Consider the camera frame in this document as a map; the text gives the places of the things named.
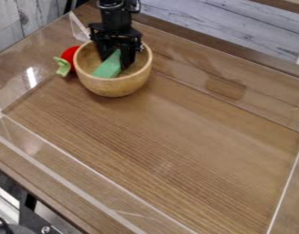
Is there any green rectangular block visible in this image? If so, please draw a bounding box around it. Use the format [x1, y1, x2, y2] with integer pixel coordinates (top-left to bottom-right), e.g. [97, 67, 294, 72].
[92, 49, 121, 79]

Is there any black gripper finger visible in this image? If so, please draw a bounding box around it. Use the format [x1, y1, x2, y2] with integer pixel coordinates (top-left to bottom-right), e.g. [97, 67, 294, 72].
[121, 46, 136, 69]
[95, 40, 113, 60]

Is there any black table leg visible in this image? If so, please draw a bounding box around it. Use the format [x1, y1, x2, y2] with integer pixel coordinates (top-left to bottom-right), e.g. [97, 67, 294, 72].
[24, 194, 36, 211]

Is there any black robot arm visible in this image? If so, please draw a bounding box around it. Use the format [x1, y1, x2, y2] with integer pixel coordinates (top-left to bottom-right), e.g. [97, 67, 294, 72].
[88, 0, 143, 69]

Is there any black cable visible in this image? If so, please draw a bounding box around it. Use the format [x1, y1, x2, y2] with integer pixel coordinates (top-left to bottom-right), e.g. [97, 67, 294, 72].
[0, 213, 14, 234]

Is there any clear acrylic corner bracket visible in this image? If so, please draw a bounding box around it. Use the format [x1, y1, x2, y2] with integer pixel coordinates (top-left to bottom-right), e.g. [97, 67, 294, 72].
[68, 12, 91, 42]

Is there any light wooden bowl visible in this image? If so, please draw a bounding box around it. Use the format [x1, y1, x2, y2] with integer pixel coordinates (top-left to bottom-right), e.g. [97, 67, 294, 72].
[73, 42, 152, 98]

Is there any red toy strawberry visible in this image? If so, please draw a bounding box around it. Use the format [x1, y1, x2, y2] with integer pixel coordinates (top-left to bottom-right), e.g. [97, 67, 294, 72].
[53, 46, 78, 77]

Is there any clear acrylic tray wall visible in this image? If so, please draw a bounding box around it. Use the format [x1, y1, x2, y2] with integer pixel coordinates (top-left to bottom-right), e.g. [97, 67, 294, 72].
[0, 112, 196, 234]

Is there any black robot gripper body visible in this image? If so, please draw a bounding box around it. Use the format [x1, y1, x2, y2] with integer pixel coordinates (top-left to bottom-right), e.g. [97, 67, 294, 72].
[88, 23, 143, 50]

